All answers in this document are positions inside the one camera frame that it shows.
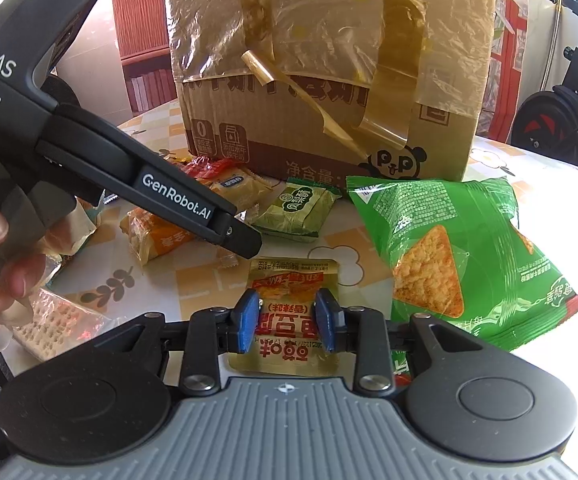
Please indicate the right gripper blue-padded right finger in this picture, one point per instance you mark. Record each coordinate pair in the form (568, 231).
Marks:
(360, 331)

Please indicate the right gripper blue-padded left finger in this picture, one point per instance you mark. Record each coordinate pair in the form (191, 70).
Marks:
(212, 332)

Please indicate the gold dried tofu packet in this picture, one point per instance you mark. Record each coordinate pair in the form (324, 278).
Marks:
(286, 340)

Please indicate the green triangle chip bag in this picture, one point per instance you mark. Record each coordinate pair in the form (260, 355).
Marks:
(456, 252)

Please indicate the tan biscuit packet blue label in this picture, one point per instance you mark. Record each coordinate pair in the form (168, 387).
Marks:
(241, 187)

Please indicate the clear blue small snack packet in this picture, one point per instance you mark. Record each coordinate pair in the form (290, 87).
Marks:
(80, 246)

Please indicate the orange small snack packet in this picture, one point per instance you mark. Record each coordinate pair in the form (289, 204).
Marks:
(150, 236)

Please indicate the small green snack packet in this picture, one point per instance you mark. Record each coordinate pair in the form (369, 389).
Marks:
(299, 211)

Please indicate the clear wrapped cracker packet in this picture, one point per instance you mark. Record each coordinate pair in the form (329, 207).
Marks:
(58, 325)

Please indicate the red small snack packet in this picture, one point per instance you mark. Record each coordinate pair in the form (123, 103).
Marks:
(205, 168)

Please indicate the checkered floral tablecloth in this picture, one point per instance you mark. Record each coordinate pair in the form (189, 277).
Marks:
(106, 276)

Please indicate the cardboard box with plastic cover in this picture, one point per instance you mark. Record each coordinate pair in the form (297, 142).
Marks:
(322, 89)

